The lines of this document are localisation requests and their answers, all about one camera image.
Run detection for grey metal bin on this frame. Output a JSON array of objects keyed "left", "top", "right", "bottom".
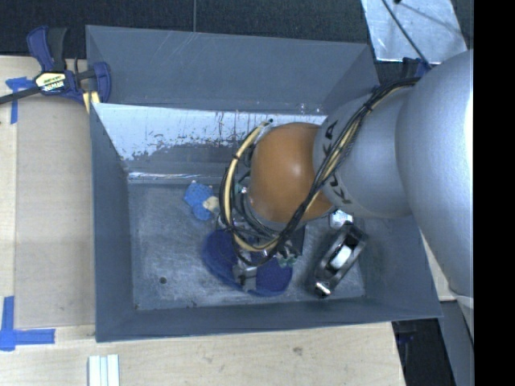
[{"left": 84, "top": 24, "right": 444, "bottom": 343}]

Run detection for pale wood flat board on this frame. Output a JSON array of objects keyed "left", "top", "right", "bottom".
[{"left": 14, "top": 93, "right": 98, "bottom": 330}]

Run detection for blue and cream toy animal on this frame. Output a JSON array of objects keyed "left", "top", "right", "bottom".
[{"left": 183, "top": 179, "right": 221, "bottom": 222}]

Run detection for small white and blue packet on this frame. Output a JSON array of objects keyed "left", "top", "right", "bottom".
[{"left": 329, "top": 210, "right": 356, "bottom": 230}]

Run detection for black frame with white roller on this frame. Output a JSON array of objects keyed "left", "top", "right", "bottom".
[{"left": 307, "top": 223, "right": 369, "bottom": 299}]

